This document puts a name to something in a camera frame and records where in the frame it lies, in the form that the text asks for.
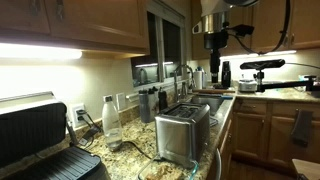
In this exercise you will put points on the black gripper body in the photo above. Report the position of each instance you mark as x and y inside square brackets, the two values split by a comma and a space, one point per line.
[216, 40]

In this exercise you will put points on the toasted bread slice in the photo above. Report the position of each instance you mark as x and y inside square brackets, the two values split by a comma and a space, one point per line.
[163, 173]

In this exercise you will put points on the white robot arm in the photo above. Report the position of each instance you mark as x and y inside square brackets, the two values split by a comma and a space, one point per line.
[213, 6]

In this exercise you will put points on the stainless steel toaster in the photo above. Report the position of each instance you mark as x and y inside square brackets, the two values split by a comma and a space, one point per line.
[181, 133]

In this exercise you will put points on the white container blue lid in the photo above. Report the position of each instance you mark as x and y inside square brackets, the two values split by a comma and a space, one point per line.
[198, 80]

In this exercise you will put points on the wooden cutting board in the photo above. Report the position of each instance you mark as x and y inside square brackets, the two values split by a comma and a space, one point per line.
[213, 90]

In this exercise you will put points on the blue sponge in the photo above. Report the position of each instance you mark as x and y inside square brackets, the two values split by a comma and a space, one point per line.
[227, 97]

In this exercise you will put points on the steel kitchen sink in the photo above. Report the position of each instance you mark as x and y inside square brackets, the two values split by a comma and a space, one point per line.
[206, 101]

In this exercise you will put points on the chrome kitchen faucet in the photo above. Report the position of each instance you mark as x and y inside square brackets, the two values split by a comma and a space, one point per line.
[176, 80]

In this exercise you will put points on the dark kitchen window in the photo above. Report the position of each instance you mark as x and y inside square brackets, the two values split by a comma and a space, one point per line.
[171, 50]

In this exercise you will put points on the under-cabinet light strip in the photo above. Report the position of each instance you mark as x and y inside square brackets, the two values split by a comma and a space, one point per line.
[260, 53]
[33, 51]

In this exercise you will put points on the black bottle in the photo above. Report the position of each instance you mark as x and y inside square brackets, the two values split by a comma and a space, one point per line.
[162, 100]

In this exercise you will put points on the wooden lower cabinets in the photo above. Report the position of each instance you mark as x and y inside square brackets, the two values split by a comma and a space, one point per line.
[253, 133]

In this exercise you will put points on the grey water bottle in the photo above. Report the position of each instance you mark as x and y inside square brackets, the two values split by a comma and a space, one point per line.
[146, 106]

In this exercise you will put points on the wooden drawer cabinet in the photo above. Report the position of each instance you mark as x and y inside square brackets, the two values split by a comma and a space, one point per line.
[226, 146]

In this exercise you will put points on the wooden upper cabinet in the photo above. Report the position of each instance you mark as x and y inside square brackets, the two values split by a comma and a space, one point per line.
[303, 23]
[83, 20]

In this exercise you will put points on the clear glass dish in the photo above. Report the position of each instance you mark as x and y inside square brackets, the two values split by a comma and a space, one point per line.
[193, 168]

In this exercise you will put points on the dark hanging towel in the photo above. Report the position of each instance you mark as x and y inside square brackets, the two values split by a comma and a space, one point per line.
[301, 128]

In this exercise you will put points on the clear plastic bottle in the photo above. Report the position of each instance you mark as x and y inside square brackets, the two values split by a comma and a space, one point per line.
[111, 126]

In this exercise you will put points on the light wooden stool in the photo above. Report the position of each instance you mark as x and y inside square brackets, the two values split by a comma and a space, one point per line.
[306, 168]

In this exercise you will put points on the black panini grill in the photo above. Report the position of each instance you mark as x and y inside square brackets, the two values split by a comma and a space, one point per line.
[33, 133]

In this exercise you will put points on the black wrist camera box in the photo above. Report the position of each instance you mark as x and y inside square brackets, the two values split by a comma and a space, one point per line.
[241, 30]

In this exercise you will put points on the black stereo camera bar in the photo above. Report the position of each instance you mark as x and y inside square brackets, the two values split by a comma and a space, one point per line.
[263, 64]

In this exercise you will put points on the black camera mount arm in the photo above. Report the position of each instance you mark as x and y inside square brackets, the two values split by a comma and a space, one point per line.
[283, 85]

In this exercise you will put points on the white switch plate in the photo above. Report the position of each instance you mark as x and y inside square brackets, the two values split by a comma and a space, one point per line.
[120, 101]

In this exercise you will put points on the white wall outlet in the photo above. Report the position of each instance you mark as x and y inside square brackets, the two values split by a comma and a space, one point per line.
[73, 108]

